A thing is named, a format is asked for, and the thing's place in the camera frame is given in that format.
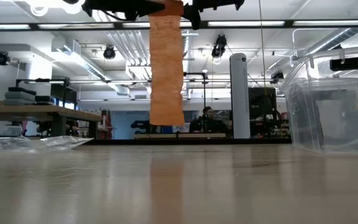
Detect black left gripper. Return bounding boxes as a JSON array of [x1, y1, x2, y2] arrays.
[[82, 0, 167, 21]]

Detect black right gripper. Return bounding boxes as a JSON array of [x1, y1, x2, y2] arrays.
[[182, 0, 245, 16]]

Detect orange elastic bandage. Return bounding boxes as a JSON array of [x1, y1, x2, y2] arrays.
[[149, 0, 185, 127]]

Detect clear plastic storage box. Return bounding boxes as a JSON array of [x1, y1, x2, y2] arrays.
[[278, 45, 358, 156]]

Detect black ceiling spotlight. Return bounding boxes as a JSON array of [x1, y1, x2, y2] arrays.
[[270, 70, 285, 85], [103, 45, 117, 60], [211, 34, 228, 58], [0, 51, 11, 67]]

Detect white cylindrical column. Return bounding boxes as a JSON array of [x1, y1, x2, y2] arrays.
[[229, 52, 252, 140]]

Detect person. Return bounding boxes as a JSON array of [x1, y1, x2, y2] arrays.
[[188, 106, 229, 134]]

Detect background black robot arms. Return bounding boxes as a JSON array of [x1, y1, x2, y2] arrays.
[[131, 119, 151, 134]]

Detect black equipment rack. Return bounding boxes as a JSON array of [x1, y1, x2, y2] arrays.
[[249, 86, 282, 140]]

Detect wooden top workbench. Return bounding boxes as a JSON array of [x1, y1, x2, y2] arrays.
[[0, 104, 101, 138]]

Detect stack of grey pads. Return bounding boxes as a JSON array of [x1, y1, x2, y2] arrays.
[[3, 86, 55, 106]]

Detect clear plastic bag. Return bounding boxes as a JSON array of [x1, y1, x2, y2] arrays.
[[0, 135, 95, 154]]

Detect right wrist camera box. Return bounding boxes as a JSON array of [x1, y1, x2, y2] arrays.
[[191, 14, 202, 30]]

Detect thin hanging cord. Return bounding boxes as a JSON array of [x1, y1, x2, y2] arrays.
[[259, 0, 267, 94]]

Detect black background rig frame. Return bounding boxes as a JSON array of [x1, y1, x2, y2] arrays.
[[183, 72, 208, 134]]

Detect black aluminium rig frame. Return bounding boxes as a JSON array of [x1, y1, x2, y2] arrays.
[[82, 138, 293, 146]]

